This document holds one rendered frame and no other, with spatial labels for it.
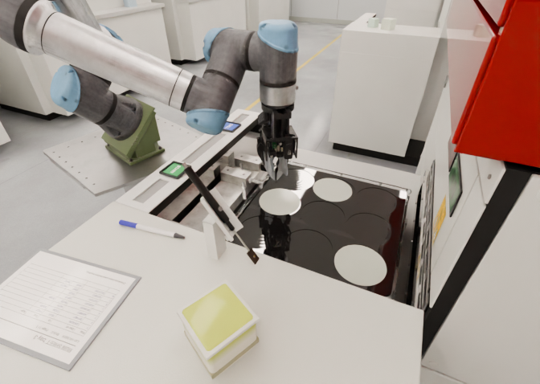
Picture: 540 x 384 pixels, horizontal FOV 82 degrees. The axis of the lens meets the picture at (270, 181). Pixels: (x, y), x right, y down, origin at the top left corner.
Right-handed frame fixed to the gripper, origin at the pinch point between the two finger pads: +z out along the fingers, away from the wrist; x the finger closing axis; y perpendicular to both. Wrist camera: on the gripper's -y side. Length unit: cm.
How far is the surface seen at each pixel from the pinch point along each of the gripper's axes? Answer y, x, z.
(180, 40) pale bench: -450, -54, 58
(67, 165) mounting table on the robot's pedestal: -34, -64, 12
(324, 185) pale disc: 2.3, 12.7, 3.7
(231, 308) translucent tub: 41.6, -13.9, -9.6
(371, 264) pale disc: 28.8, 13.6, 3.8
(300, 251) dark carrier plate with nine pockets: 23.1, 0.7, 3.8
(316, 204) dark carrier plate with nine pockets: 9.3, 8.4, 3.9
